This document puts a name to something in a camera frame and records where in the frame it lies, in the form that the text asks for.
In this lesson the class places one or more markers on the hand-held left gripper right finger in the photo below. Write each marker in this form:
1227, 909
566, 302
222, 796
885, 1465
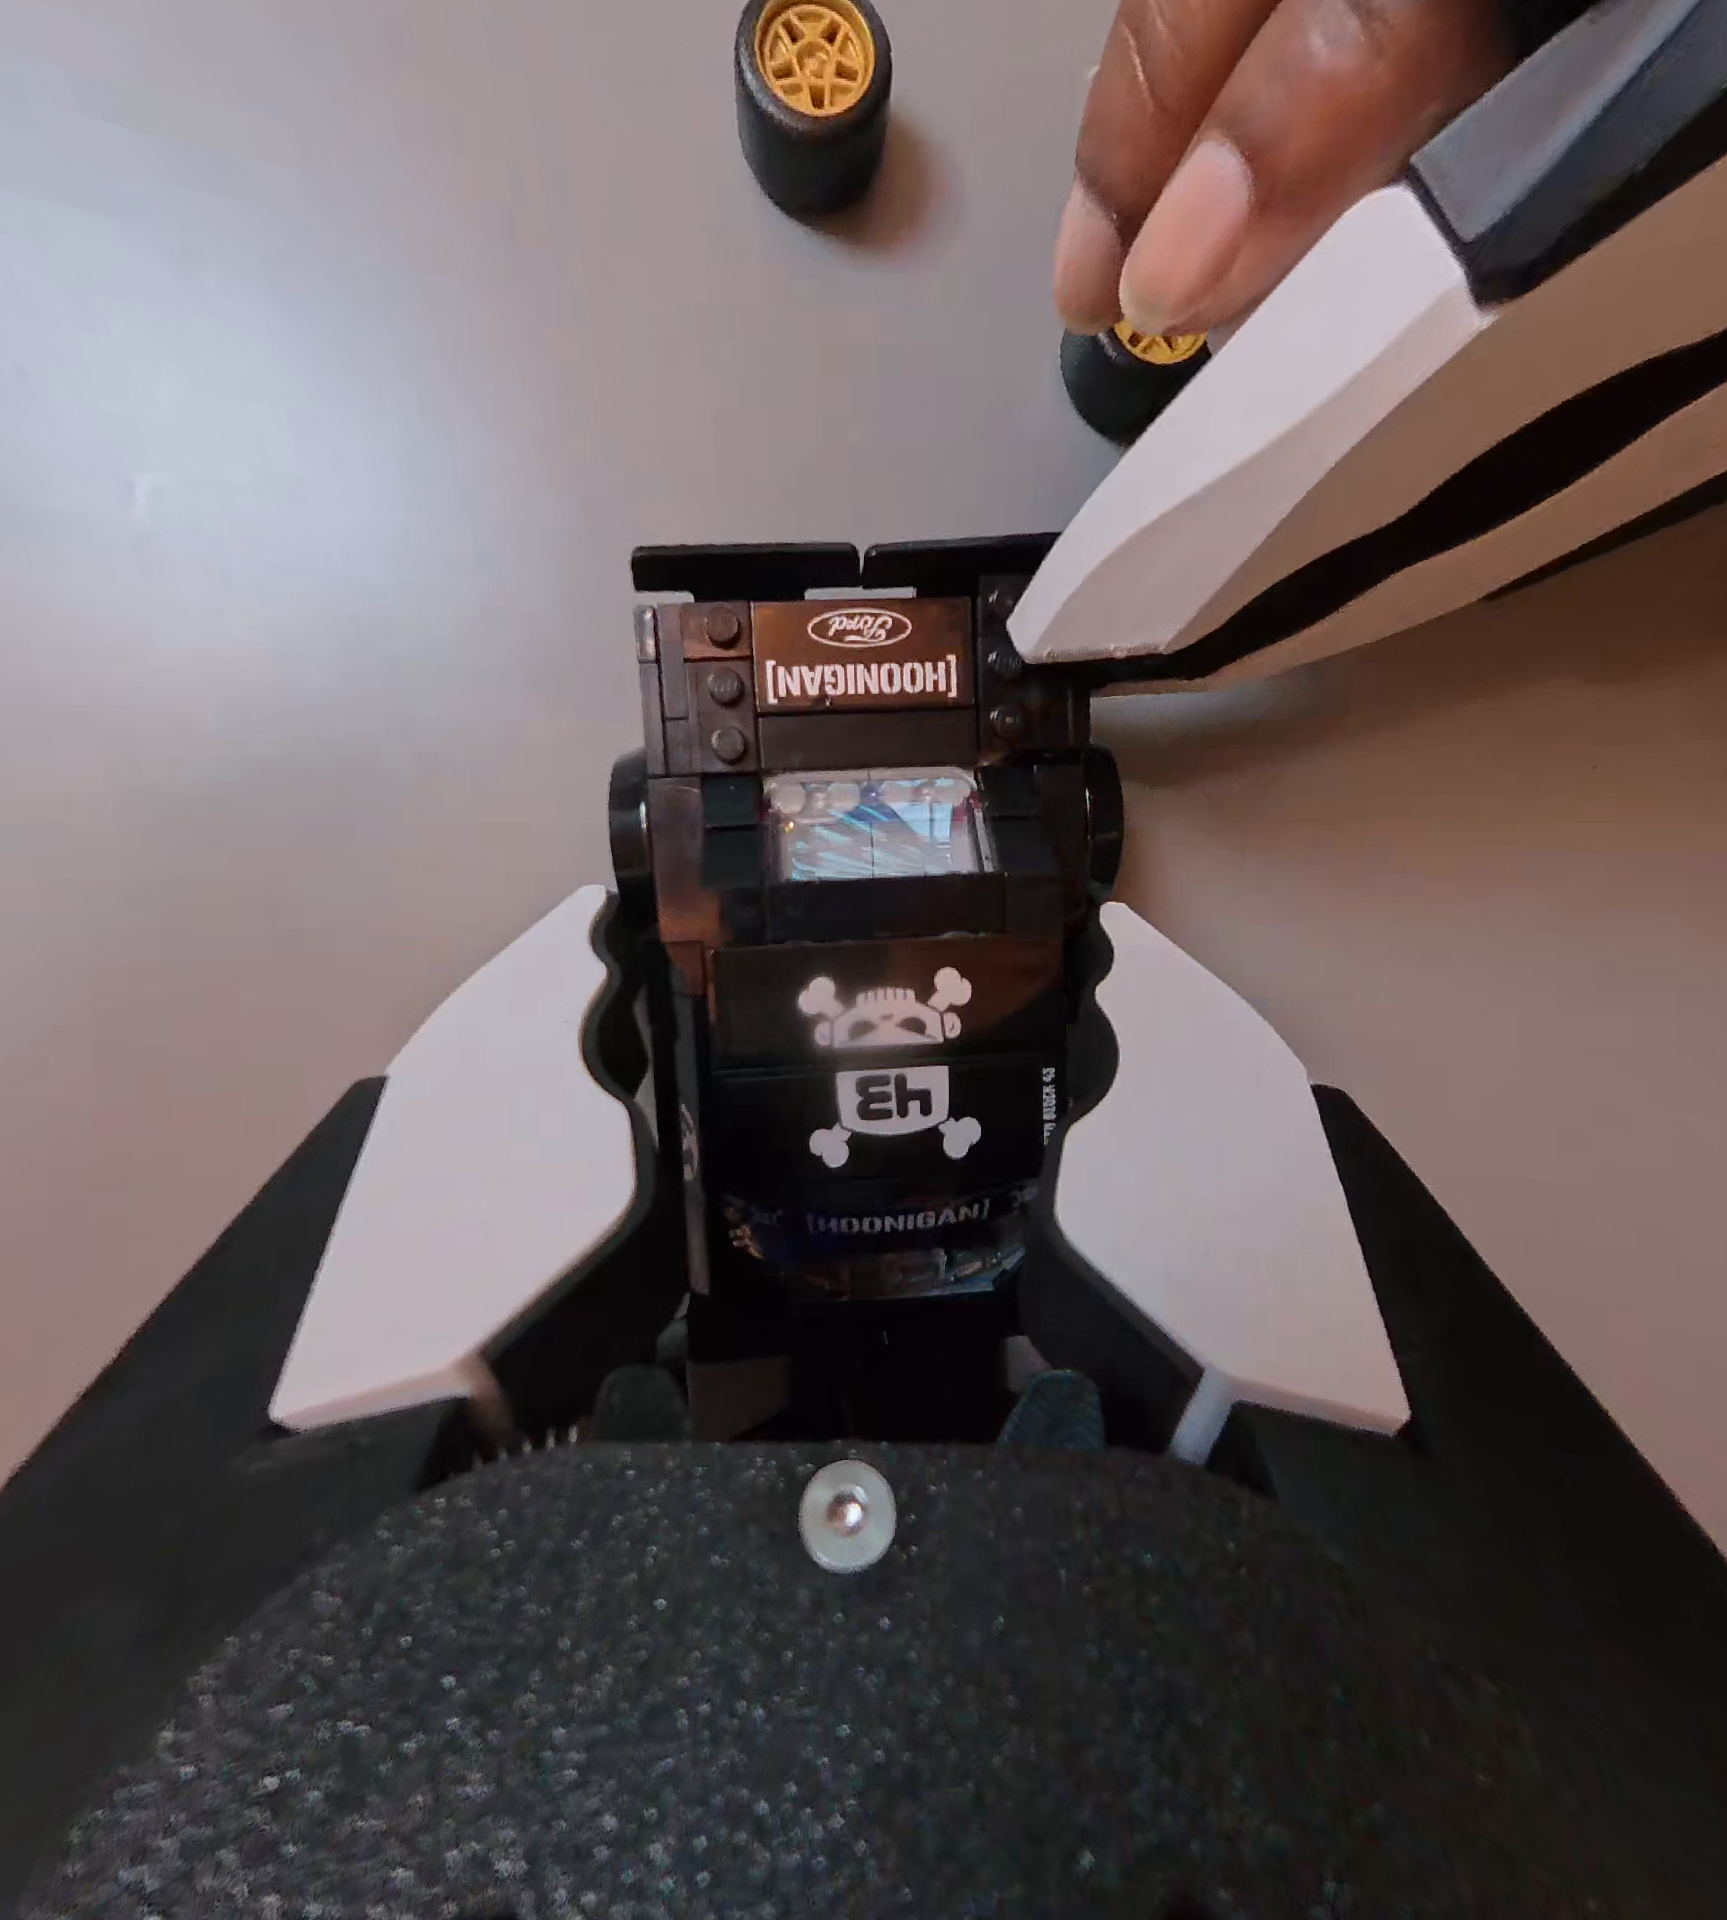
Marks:
1223, 1200

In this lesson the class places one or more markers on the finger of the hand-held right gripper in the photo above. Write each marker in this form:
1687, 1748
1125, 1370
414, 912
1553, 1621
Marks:
1613, 497
1313, 420

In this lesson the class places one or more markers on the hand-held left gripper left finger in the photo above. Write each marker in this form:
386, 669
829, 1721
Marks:
474, 1186

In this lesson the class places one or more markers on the black lego wheel gold hub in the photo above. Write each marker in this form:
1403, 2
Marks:
1113, 391
811, 120

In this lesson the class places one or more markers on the black lego car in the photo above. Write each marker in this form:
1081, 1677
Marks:
863, 900

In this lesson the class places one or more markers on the person's right hand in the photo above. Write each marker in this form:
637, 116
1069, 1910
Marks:
1253, 137

